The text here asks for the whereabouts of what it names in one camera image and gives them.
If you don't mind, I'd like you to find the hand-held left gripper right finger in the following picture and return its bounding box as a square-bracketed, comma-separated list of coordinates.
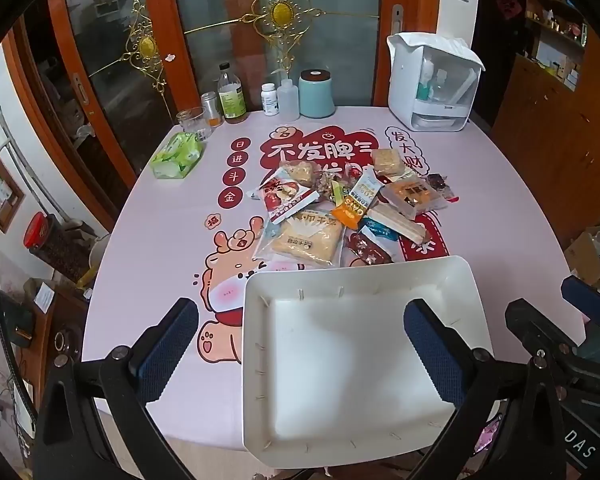
[402, 298, 566, 480]

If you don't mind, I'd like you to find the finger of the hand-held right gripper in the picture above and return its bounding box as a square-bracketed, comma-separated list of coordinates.
[505, 298, 578, 361]
[561, 276, 600, 326]

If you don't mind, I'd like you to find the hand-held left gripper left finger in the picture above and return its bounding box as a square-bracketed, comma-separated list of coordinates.
[32, 297, 201, 480]

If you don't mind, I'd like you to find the white plastic tray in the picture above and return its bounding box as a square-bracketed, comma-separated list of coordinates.
[242, 255, 496, 453]

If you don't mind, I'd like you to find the dark brown snack packet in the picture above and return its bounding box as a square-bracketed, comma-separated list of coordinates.
[347, 232, 396, 266]

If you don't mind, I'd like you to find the blue snack packet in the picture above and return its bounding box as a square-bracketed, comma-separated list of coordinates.
[362, 222, 401, 242]

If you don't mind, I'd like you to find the white wafer packet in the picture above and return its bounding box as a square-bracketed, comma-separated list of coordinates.
[367, 205, 428, 247]

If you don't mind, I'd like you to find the orange and white bar packet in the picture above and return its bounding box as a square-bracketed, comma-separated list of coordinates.
[332, 169, 385, 228]

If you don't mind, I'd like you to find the large sliced bread packet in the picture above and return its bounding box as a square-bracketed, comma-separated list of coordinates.
[257, 210, 346, 268]

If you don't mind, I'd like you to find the red and white snack packet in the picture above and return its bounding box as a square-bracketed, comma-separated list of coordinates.
[252, 167, 316, 223]

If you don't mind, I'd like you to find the clear packet of brown cake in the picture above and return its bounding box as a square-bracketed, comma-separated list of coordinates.
[312, 169, 346, 203]

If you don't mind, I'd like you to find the cardboard box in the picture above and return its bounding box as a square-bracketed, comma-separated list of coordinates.
[565, 227, 600, 288]

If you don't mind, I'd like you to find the clear boxed cookie packet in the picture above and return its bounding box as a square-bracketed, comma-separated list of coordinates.
[380, 177, 448, 218]

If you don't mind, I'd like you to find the red lid jar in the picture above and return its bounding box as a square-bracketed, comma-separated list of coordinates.
[23, 211, 91, 283]

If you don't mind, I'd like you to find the small dark snack packet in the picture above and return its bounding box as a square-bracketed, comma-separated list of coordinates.
[426, 172, 453, 201]

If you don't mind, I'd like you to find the wooden cabinet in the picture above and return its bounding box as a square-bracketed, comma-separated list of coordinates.
[490, 25, 600, 261]

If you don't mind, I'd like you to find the beige crisp cake packet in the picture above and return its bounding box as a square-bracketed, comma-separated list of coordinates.
[371, 148, 406, 177]
[280, 160, 321, 186]

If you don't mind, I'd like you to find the green tissue pack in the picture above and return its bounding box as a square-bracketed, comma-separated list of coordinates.
[150, 131, 204, 180]

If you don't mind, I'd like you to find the clear glass cup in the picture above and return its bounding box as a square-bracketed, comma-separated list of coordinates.
[176, 106, 212, 142]

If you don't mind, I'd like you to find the small metal can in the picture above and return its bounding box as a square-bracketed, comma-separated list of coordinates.
[200, 92, 224, 126]

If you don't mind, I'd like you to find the white storage box clear lid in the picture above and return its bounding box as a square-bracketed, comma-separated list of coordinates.
[386, 32, 486, 132]

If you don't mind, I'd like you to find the green label glass bottle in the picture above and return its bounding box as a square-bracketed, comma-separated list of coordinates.
[216, 62, 251, 124]

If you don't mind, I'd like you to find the white pill bottle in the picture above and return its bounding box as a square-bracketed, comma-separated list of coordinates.
[260, 83, 281, 116]

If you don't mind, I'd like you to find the white squeeze bottle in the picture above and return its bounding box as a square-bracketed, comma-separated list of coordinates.
[276, 74, 301, 122]

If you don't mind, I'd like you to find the teal canister with dark lid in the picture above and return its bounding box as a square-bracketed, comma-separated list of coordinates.
[298, 69, 336, 119]

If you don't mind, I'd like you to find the gold door ornament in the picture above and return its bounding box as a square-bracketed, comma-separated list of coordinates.
[92, 0, 181, 106]
[185, 0, 381, 68]

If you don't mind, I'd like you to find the wooden picture frame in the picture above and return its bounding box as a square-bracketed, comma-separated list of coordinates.
[0, 122, 26, 233]

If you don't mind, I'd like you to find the wall shelf with small items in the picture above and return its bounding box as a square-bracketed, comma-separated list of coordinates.
[522, 0, 588, 93]

